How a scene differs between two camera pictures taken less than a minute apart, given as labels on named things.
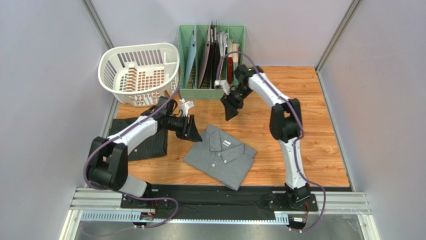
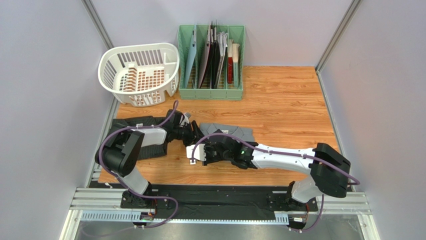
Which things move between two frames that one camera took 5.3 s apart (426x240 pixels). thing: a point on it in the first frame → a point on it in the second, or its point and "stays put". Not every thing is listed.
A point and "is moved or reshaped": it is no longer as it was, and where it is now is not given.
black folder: (214, 68) stays put
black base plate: (223, 201) stays put
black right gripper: (231, 102) → (210, 152)
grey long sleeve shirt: (223, 156) is moved or reshaped
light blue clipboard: (192, 54) stays put
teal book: (235, 48) stays put
